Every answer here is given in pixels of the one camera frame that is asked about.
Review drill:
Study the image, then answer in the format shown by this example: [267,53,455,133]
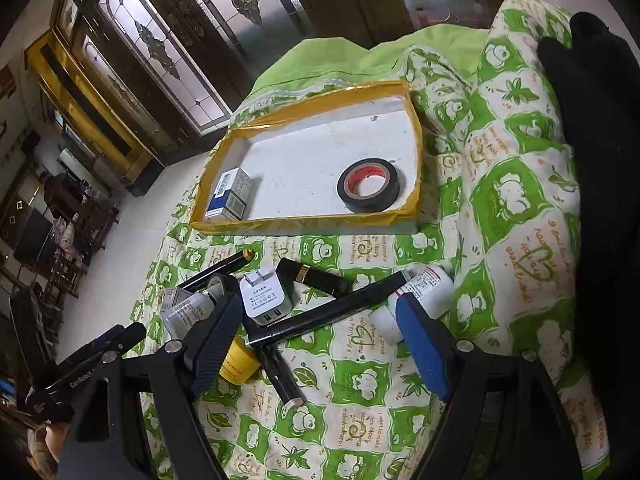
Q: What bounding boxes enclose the yellow tape roll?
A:
[219,336,262,386]

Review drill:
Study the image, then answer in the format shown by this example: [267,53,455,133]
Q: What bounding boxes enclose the white usb charger plug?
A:
[240,266,285,326]

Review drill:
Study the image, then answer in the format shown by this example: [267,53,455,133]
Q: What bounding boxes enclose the white pill bottle red label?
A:
[370,266,454,344]

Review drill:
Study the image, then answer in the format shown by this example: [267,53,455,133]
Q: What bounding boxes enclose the black pen gold tip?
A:
[178,248,255,292]

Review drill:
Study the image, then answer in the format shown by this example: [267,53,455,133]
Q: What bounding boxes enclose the black cylinder silver end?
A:
[257,346,305,410]

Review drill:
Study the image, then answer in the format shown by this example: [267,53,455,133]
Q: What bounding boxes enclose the black lipstick tube gold band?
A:
[276,258,350,298]

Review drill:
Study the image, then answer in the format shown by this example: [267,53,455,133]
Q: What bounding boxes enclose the black tape roll red core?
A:
[336,158,400,214]

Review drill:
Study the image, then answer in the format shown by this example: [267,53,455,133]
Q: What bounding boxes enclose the black tape roll white core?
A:
[205,273,240,301]

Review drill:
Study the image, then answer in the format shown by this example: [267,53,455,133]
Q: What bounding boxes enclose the grey white plastic bottle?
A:
[160,287,217,339]

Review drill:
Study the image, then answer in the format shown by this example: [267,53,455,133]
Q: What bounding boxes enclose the person left hand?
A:
[27,422,70,480]

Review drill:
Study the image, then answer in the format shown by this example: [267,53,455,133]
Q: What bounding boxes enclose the green patterned quilt cover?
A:
[131,0,610,479]

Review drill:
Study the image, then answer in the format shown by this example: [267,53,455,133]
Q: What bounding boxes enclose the blue white small box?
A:
[204,167,254,222]

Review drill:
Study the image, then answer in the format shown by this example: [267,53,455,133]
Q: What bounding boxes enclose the dark wooden shelf furniture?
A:
[0,159,122,340]

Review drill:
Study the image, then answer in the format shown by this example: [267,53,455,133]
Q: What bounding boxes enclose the white tray with yellow tape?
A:
[190,80,423,235]

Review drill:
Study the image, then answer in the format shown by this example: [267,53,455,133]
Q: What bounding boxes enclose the gold framed cabinet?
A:
[25,29,164,196]

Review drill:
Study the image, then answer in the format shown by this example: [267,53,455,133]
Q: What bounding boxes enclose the wooden stained glass doors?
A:
[53,0,503,165]

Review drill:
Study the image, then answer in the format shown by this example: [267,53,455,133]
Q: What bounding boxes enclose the black garment on chair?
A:
[537,12,639,384]

